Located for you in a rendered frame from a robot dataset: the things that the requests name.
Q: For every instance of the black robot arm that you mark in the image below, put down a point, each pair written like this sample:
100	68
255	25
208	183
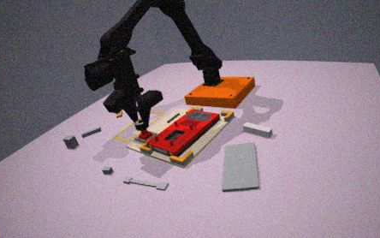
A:
116	39

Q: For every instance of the grey and white wheel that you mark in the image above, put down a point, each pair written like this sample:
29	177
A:
140	126

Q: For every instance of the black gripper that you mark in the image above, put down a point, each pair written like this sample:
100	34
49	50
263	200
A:
145	101

